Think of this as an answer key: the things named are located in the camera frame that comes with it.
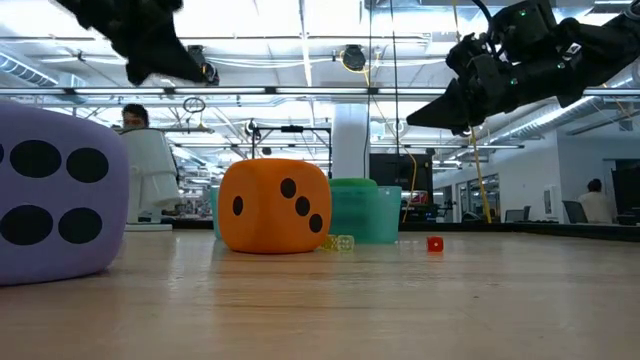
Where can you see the grey office chair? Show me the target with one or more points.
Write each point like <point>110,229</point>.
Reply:
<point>575,212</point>

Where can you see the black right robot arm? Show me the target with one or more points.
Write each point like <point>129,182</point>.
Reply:
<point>600,50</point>

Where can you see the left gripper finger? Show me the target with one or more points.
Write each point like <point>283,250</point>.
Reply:
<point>172,52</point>
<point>170,70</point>

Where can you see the white cylindrical device on stand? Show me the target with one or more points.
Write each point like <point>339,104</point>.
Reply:
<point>150,170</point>

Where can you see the large green foam die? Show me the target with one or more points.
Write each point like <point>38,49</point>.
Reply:
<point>352,182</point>

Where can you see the large purple foam die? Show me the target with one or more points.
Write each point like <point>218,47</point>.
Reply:
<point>60,260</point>

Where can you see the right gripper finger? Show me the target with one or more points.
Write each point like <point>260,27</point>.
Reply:
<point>450,100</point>
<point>450,121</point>

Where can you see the small green clear die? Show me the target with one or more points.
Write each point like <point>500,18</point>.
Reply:
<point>346,243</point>

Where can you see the long grey overhead rail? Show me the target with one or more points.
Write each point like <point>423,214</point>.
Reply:
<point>300,91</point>

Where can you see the black metal table frame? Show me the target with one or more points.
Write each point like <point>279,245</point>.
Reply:
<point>550,231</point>

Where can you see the large orange foam die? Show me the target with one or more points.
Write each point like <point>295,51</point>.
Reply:
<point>265,220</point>

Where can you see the small yellow clear die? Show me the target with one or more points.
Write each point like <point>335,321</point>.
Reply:
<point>330,243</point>

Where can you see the black metal stand frame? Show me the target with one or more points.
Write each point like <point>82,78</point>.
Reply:
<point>292,129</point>

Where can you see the small red clear die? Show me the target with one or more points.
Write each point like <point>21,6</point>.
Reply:
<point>435,244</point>

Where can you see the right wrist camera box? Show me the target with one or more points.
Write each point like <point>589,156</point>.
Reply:
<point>470,52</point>

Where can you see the person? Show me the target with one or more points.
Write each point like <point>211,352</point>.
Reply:
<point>135,117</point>
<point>597,205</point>

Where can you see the black display screen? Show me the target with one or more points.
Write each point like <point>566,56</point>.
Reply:
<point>400,170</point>

